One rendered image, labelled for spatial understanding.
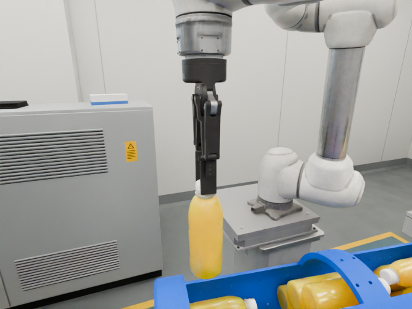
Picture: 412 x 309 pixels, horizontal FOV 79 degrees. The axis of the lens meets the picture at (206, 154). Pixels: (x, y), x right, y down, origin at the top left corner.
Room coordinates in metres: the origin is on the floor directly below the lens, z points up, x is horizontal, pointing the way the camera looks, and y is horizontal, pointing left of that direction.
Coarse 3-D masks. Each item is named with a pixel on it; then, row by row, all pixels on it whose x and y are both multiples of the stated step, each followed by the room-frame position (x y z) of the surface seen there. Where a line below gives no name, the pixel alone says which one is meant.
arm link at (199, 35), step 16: (192, 16) 0.40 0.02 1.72; (208, 16) 0.40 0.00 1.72; (224, 16) 0.41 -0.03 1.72; (176, 32) 0.44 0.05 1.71; (192, 32) 0.40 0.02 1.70; (208, 32) 0.40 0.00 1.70; (224, 32) 0.41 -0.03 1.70; (192, 48) 0.40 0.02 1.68; (208, 48) 0.40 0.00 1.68; (224, 48) 0.41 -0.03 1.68
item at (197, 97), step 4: (196, 96) 0.42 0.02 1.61; (216, 96) 0.43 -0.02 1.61; (196, 100) 0.42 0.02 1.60; (216, 100) 0.43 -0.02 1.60; (196, 104) 0.42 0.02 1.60; (196, 108) 0.43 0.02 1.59; (200, 116) 0.42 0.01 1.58; (200, 120) 0.41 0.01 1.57; (200, 124) 0.42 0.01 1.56; (200, 128) 0.42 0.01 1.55; (200, 132) 0.42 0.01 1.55; (200, 136) 0.42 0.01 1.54; (200, 160) 0.40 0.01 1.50; (204, 160) 0.41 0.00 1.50
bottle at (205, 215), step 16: (192, 208) 0.43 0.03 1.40; (208, 208) 0.41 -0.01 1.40; (192, 224) 0.42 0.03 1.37; (208, 224) 0.41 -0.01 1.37; (192, 240) 0.42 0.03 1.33; (208, 240) 0.41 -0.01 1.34; (192, 256) 0.42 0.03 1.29; (208, 256) 0.41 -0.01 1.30; (192, 272) 0.42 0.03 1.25; (208, 272) 0.41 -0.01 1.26
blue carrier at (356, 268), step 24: (288, 264) 0.58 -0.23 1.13; (312, 264) 0.58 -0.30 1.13; (336, 264) 0.46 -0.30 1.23; (360, 264) 0.46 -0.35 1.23; (384, 264) 0.65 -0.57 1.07; (168, 288) 0.40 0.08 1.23; (192, 288) 0.52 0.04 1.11; (216, 288) 0.54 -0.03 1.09; (240, 288) 0.55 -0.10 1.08; (264, 288) 0.56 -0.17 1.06; (360, 288) 0.41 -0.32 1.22; (384, 288) 0.41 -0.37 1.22
